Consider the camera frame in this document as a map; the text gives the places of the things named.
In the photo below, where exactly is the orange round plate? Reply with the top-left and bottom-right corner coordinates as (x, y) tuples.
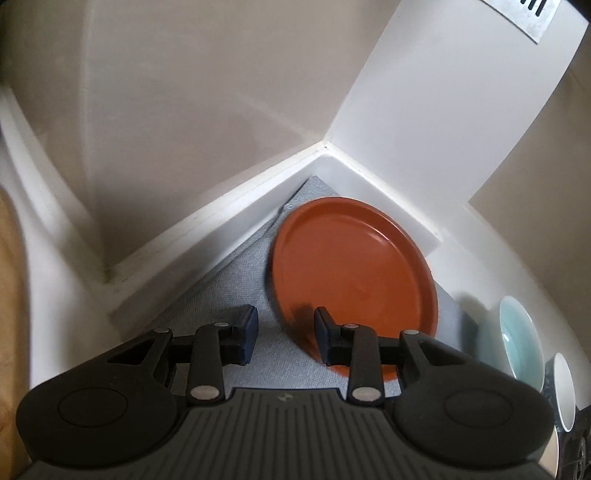
(271, 197), (439, 381)

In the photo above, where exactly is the grey fabric mat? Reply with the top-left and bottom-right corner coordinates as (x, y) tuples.
(152, 175), (481, 400)

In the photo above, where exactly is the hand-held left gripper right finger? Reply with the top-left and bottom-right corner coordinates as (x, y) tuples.
(314, 307), (467, 409)

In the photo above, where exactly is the metal vent grille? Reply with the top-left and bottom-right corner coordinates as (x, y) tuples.
(480, 0), (561, 44)

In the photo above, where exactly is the wooden board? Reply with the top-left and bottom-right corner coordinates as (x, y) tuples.
(0, 189), (33, 462)

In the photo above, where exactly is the light blue bowl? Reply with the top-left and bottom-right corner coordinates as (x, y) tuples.
(480, 295), (546, 393)

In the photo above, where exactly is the black glass gas stove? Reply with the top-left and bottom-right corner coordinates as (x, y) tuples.
(556, 427), (591, 480)

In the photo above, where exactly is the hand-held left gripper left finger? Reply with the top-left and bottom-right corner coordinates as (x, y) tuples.
(106, 305), (259, 408)

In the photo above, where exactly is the white bowl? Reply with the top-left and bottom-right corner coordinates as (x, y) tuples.
(545, 352), (577, 432)

